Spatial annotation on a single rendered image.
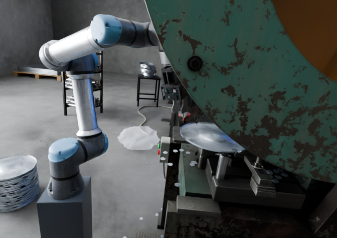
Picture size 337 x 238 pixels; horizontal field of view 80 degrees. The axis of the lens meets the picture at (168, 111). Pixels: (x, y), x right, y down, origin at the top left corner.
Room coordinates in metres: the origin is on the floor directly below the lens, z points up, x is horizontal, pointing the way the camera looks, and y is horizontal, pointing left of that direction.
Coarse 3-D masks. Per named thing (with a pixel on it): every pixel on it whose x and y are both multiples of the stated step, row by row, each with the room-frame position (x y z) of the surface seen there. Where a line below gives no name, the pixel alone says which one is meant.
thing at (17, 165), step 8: (0, 160) 1.18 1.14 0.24; (8, 160) 1.19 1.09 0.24; (16, 160) 1.20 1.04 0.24; (24, 160) 1.21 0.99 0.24; (32, 160) 1.22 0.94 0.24; (0, 168) 1.09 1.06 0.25; (8, 168) 1.10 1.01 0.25; (16, 168) 1.11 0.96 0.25; (24, 168) 1.13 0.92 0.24; (32, 168) 1.14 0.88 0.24; (0, 176) 1.02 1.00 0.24; (8, 176) 1.03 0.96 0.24; (16, 176) 1.03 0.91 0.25
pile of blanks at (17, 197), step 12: (36, 168) 1.18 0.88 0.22; (12, 180) 1.02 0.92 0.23; (24, 180) 1.07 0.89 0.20; (36, 180) 1.16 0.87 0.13; (0, 192) 0.99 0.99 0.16; (12, 192) 1.01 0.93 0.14; (24, 192) 1.06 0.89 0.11; (36, 192) 1.14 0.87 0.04; (0, 204) 0.99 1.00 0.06; (12, 204) 1.01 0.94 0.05; (24, 204) 1.05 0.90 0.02
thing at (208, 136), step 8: (184, 128) 0.82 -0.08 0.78; (192, 128) 0.83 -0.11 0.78; (200, 128) 0.84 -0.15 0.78; (208, 128) 0.85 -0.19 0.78; (216, 128) 0.87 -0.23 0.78; (184, 136) 0.73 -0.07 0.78; (192, 136) 0.74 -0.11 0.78; (200, 136) 0.75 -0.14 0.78; (208, 136) 0.75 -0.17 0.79; (216, 136) 0.76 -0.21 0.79; (224, 136) 0.76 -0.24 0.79; (192, 144) 0.67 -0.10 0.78; (200, 144) 0.68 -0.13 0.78; (208, 144) 0.68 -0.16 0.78; (216, 144) 0.69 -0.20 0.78; (224, 144) 0.70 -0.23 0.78; (232, 144) 0.71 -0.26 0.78; (232, 152) 0.63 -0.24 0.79
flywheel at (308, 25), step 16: (272, 0) 0.38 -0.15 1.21; (288, 0) 0.38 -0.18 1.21; (304, 0) 0.38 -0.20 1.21; (320, 0) 0.38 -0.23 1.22; (336, 0) 0.38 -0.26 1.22; (288, 16) 0.38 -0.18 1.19; (304, 16) 0.38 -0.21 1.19; (320, 16) 0.38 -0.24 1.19; (336, 16) 0.38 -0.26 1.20; (288, 32) 0.38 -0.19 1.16; (304, 32) 0.38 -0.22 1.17; (320, 32) 0.38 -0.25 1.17; (336, 32) 0.38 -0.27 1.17; (304, 48) 0.38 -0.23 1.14; (320, 48) 0.38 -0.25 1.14; (336, 48) 0.38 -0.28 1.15; (320, 64) 0.38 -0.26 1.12; (336, 64) 0.38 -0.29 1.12; (336, 80) 0.38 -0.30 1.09
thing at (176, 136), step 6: (174, 126) 0.84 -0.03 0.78; (174, 132) 0.77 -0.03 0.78; (174, 138) 0.71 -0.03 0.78; (180, 138) 0.72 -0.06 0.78; (198, 150) 0.78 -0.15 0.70; (204, 150) 0.72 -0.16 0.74; (198, 156) 0.76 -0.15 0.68; (204, 156) 0.72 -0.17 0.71; (210, 156) 0.72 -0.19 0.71; (216, 156) 0.72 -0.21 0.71; (198, 162) 0.73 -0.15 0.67; (204, 162) 0.72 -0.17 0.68
